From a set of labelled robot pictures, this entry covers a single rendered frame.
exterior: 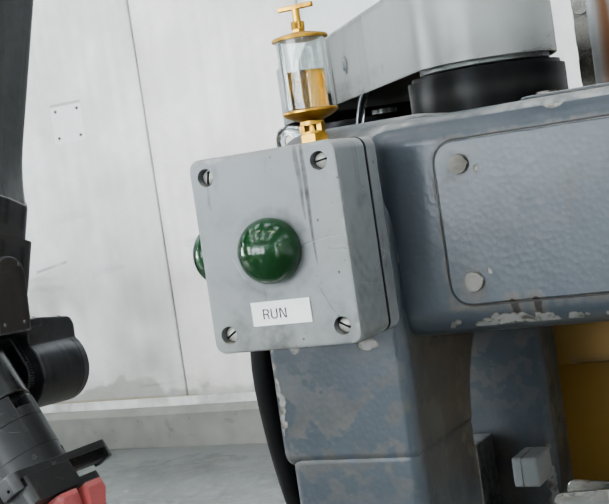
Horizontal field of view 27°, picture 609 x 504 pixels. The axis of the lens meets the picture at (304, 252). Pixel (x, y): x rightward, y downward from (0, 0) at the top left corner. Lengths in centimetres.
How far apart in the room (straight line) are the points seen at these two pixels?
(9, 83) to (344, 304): 48
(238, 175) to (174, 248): 625
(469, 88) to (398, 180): 12
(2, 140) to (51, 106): 627
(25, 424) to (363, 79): 34
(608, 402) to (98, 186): 628
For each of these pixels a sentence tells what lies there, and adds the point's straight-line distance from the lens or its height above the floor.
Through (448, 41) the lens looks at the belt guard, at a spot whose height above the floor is 138.
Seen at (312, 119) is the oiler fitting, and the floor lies 134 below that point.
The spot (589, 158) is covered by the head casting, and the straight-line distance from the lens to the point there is 56.
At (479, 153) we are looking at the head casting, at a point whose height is 131.
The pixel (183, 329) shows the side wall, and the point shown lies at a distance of 686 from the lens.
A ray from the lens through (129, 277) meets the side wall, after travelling 700.
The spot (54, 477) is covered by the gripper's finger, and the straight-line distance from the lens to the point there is 90.
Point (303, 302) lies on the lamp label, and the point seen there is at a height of 126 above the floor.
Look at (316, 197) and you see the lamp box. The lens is 55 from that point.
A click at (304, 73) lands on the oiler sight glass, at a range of 63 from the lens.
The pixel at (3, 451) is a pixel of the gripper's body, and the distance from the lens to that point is 92.
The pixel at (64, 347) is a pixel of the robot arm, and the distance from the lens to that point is 100.
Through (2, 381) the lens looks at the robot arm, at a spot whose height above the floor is 120.
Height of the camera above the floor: 131
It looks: 3 degrees down
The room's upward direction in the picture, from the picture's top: 8 degrees counter-clockwise
